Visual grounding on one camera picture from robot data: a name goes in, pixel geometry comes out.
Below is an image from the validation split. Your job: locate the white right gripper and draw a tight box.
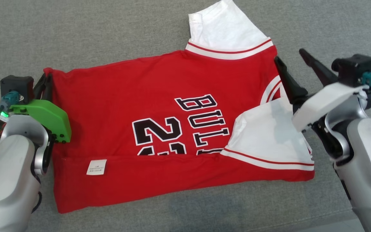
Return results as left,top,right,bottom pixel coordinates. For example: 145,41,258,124
274,48,369,132

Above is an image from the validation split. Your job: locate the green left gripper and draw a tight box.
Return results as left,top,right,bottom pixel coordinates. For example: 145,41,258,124
10,74,72,144

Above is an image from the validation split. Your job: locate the red white basketball jersey shirt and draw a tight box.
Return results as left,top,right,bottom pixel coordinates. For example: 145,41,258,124
43,0,316,214

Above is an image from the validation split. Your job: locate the left arm teal plug cable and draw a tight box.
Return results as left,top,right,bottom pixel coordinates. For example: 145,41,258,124
0,91,21,158

